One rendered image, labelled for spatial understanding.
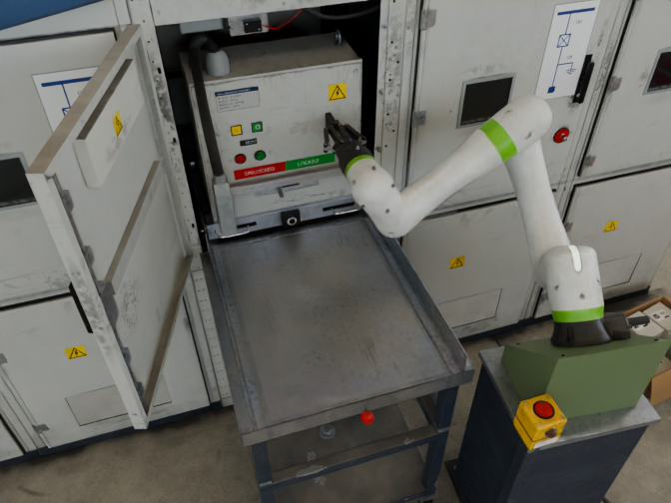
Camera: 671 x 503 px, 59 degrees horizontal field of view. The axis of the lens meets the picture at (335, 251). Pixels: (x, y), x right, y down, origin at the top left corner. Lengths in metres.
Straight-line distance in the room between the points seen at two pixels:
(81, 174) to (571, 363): 1.14
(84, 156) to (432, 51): 1.00
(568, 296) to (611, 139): 0.91
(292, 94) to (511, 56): 0.66
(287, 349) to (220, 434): 0.94
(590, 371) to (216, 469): 1.45
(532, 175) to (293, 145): 0.70
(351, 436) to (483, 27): 1.43
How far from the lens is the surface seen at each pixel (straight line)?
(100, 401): 2.40
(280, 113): 1.76
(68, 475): 2.59
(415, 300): 1.74
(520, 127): 1.59
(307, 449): 2.23
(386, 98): 1.80
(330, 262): 1.85
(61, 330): 2.10
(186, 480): 2.43
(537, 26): 1.92
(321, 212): 1.98
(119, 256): 1.38
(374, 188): 1.45
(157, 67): 1.60
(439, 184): 1.56
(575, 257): 1.58
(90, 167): 1.23
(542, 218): 1.75
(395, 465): 2.20
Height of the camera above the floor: 2.11
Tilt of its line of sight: 42 degrees down
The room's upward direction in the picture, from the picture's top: 1 degrees counter-clockwise
